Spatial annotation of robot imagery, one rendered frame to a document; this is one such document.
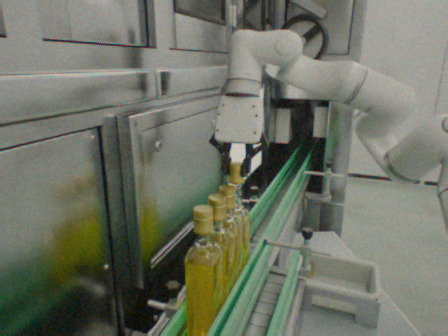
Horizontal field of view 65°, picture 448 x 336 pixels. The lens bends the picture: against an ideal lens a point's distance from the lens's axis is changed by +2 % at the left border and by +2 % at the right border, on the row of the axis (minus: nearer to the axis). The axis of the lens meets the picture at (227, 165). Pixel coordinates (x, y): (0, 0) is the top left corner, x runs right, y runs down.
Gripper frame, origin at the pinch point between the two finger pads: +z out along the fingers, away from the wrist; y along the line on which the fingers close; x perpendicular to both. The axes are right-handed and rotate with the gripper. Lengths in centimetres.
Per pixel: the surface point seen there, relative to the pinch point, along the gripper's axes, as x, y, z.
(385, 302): 36, 36, 36
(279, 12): 81, -11, -66
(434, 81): 356, 104, -94
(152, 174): -13.0, -13.0, 2.4
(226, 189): -6.6, 0.3, 4.4
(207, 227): -16.7, 0.7, 10.1
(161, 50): -9.2, -15.1, -22.6
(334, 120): 93, 16, -21
